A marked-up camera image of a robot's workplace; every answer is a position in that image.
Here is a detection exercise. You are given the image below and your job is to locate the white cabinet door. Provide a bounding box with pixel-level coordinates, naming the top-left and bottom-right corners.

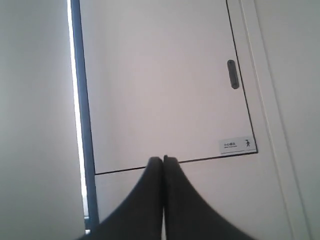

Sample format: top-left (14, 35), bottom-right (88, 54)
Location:
top-left (80, 0), bottom-right (254, 174)

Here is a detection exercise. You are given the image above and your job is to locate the blue window frame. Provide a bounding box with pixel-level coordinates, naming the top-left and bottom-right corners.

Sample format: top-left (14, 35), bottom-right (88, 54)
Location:
top-left (67, 0), bottom-right (99, 231)

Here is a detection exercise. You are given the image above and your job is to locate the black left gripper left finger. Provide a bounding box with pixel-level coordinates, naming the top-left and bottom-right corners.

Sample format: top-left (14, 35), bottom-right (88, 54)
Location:
top-left (88, 157), bottom-right (163, 240)

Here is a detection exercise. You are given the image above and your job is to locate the grey recessed door handle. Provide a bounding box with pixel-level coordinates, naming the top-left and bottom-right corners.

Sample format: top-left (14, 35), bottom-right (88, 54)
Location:
top-left (227, 59), bottom-right (240, 90)

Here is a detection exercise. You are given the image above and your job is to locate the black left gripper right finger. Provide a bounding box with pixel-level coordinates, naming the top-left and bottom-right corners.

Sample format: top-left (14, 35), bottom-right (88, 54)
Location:
top-left (163, 155), bottom-right (244, 240)

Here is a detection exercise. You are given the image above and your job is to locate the white warning label sticker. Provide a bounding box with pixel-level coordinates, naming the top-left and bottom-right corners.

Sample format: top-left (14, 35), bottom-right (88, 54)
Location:
top-left (219, 135), bottom-right (257, 155)

